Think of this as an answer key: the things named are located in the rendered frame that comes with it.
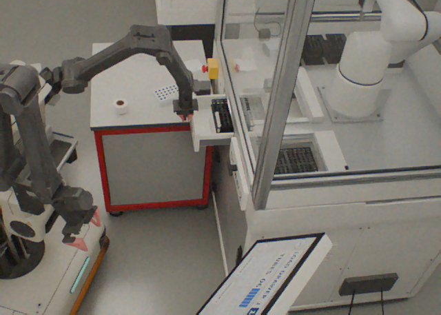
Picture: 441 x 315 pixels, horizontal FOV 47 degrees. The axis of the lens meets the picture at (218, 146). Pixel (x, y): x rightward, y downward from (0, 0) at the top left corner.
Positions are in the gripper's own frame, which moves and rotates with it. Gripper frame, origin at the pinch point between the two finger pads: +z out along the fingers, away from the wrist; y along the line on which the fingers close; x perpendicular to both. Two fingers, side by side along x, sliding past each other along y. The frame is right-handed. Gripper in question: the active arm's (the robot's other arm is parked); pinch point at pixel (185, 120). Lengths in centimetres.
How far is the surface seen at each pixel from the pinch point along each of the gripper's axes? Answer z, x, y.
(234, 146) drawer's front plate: -3.0, -19.1, 17.8
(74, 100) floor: 89, 113, -67
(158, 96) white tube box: 10.2, 26.9, -10.3
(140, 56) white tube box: 12, 59, -18
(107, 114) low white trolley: 12.9, 19.7, -34.3
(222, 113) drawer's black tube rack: 0.1, 2.8, 16.3
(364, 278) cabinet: 57, -52, 77
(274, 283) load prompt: -27, -91, 16
